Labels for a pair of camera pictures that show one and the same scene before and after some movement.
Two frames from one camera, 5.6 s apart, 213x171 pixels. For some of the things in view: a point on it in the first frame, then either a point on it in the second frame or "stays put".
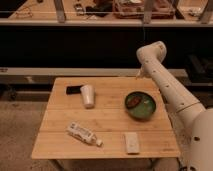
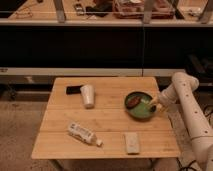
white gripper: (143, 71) → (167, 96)
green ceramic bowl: (140, 105) stays put
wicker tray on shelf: (135, 9) stays put
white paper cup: (88, 95) stays put
